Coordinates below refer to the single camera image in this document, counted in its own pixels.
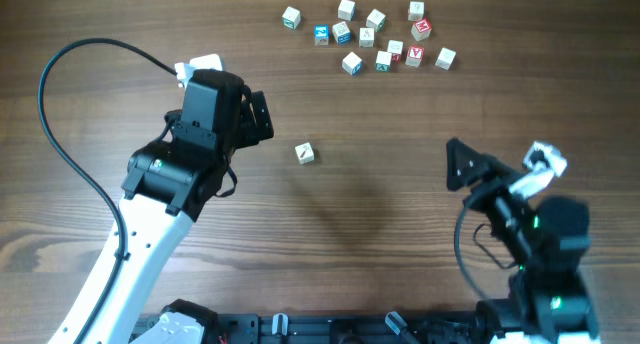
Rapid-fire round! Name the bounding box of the hammer picture wooden block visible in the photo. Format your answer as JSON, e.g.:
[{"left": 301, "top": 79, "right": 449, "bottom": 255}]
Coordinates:
[{"left": 295, "top": 142, "right": 315, "bottom": 164}]

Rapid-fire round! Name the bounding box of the green V wooden block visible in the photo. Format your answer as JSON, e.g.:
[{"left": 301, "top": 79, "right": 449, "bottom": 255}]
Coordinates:
[{"left": 375, "top": 51, "right": 392, "bottom": 72}]

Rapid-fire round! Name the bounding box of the red-sided number eight block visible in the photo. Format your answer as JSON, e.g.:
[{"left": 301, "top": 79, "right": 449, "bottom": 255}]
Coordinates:
[{"left": 387, "top": 40, "right": 404, "bottom": 62}]

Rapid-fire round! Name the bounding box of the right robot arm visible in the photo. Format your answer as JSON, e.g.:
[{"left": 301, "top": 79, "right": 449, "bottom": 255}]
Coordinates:
[{"left": 446, "top": 138, "right": 600, "bottom": 343}]

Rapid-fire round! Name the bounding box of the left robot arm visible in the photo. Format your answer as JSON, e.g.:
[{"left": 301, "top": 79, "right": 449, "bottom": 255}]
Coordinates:
[{"left": 51, "top": 69, "right": 274, "bottom": 343}]

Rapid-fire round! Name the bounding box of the green-sided corner wooden block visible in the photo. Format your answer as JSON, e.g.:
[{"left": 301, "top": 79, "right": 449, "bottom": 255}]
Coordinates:
[{"left": 282, "top": 6, "right": 301, "bottom": 30}]

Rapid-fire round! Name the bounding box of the blue P wooden block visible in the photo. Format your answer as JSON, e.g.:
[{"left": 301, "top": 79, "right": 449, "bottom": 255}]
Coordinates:
[{"left": 342, "top": 52, "right": 363, "bottom": 76}]

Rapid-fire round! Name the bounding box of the light blue letter block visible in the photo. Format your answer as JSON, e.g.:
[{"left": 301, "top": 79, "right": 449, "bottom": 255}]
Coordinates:
[{"left": 314, "top": 25, "right": 330, "bottom": 46}]

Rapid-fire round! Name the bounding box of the dark blue number block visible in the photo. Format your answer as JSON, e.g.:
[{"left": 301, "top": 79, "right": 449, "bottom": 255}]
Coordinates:
[{"left": 331, "top": 21, "right": 351, "bottom": 45}]

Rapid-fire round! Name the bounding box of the yellow-sided far right block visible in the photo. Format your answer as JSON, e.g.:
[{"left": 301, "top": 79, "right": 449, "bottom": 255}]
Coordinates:
[{"left": 435, "top": 47, "right": 456, "bottom": 70}]

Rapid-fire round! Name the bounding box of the red A wooden block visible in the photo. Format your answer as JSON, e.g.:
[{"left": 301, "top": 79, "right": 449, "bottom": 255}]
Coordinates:
[{"left": 405, "top": 45, "right": 425, "bottom": 68}]

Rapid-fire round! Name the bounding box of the yellow-sided A wooden block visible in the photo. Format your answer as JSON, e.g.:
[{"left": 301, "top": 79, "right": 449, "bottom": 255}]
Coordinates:
[{"left": 359, "top": 27, "right": 375, "bottom": 48}]

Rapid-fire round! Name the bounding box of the blue T wooden block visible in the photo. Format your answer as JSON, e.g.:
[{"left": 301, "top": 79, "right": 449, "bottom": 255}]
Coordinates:
[{"left": 338, "top": 0, "right": 356, "bottom": 21}]

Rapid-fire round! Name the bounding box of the green N wooden block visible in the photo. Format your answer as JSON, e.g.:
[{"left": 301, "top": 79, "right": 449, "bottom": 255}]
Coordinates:
[{"left": 366, "top": 9, "right": 386, "bottom": 32}]

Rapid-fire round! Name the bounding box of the red M wooden block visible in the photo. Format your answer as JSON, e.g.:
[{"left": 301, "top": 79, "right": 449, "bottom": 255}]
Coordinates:
[{"left": 411, "top": 18, "right": 433, "bottom": 41}]

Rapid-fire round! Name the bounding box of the number four wooden block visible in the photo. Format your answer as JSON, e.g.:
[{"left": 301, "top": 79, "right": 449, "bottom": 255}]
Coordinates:
[{"left": 408, "top": 1, "right": 425, "bottom": 21}]

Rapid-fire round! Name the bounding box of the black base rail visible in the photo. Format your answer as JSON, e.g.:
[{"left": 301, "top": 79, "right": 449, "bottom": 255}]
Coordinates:
[{"left": 204, "top": 312, "right": 480, "bottom": 344}]

